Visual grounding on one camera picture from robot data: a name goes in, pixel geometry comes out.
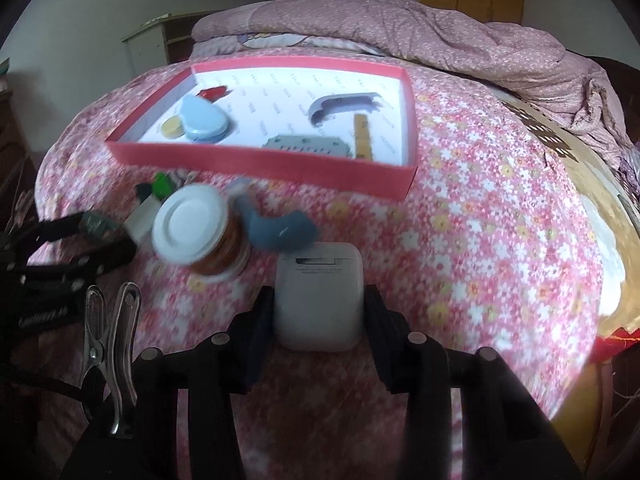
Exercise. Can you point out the grey striped toy figure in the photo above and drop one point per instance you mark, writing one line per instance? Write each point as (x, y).
(182, 176)

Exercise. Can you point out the shiny purple cloth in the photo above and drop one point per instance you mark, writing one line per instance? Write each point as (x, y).
(630, 170)

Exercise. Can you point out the metal spring clip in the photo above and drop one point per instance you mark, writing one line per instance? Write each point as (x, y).
(112, 360)

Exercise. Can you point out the round pale wooden piece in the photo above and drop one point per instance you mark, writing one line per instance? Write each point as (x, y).
(172, 127)

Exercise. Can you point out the light blue teardrop case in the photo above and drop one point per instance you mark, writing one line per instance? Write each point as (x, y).
(202, 117)

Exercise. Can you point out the notched wooden block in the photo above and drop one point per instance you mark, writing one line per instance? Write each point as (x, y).
(364, 135)

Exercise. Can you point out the white charging case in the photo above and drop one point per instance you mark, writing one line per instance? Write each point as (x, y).
(320, 305)

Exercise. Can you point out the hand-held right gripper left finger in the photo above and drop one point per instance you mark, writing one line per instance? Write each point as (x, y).
(257, 332)

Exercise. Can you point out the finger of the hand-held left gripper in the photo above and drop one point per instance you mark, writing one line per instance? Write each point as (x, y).
(50, 232)
(85, 262)

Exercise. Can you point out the green toy figure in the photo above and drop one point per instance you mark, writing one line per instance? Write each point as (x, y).
(161, 185)

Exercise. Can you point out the purple floral quilt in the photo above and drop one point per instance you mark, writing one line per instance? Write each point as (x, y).
(425, 30)

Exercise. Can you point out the orange can with white lid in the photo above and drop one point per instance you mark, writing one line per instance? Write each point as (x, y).
(187, 222)

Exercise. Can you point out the red cloth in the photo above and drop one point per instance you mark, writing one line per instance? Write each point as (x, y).
(620, 345)

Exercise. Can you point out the dark wooden headboard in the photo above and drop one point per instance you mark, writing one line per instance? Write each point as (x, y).
(620, 75)

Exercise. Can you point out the cartoon printed cloth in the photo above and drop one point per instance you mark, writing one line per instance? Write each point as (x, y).
(270, 40)

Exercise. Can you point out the grey curved plastic piece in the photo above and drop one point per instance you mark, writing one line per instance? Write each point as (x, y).
(345, 104)

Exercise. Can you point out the blue-grey curved plastic piece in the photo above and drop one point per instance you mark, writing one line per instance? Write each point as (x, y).
(280, 232)

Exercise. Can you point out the pink cardboard box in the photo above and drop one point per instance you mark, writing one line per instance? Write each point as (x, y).
(260, 160)

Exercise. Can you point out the green patterned pen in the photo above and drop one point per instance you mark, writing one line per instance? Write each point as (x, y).
(96, 224)

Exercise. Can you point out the pale wooden side cabinet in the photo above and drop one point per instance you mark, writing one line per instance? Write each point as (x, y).
(145, 50)

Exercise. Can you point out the golden beige mat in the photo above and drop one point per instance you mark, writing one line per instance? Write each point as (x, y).
(590, 175)

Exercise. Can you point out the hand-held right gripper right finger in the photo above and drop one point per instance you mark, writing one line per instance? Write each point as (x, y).
(382, 335)

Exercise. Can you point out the grey perforated metal plate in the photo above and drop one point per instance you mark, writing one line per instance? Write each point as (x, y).
(305, 146)

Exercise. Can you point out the pink floral bedsheet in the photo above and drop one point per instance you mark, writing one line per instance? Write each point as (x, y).
(475, 260)

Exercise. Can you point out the dark wooden furniture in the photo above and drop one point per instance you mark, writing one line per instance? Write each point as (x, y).
(10, 125)

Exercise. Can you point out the small red toy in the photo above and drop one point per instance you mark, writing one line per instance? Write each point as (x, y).
(215, 92)

